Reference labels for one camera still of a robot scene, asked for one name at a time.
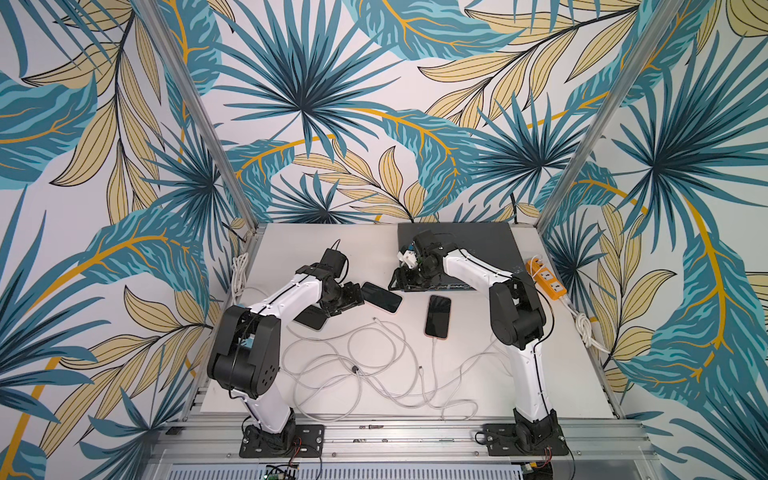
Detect phone with white case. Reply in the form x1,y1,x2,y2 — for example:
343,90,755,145
361,282,402,314

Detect phone with pink case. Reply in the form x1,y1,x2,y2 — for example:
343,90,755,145
424,295,452,340

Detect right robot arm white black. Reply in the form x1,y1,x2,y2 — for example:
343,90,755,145
390,230,560,452

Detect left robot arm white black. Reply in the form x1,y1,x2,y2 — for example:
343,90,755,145
207,248,363,435

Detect phone with light blue case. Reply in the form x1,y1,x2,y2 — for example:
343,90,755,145
295,305,328,331

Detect orange power strip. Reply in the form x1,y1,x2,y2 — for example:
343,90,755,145
526,256,567,300

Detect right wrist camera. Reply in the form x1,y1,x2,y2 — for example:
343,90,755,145
397,248,420,270

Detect grey network switch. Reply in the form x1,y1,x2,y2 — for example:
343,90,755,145
388,223,535,292

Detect white charging cable tangle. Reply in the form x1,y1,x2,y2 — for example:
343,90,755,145
281,323,481,425

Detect coiled white power cord left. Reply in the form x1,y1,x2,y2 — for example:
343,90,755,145
230,251,251,304

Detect coiled white power cord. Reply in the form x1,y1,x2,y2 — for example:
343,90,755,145
563,296,610,355
230,251,251,304

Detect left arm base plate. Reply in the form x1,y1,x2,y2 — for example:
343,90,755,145
238,424,325,459

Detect coiled white power cord right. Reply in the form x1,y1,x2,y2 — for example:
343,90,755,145
563,296,610,355

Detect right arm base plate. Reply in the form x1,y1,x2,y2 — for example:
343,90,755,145
474,421,569,458

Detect aluminium front rail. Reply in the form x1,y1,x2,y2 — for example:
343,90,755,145
148,415,660,469

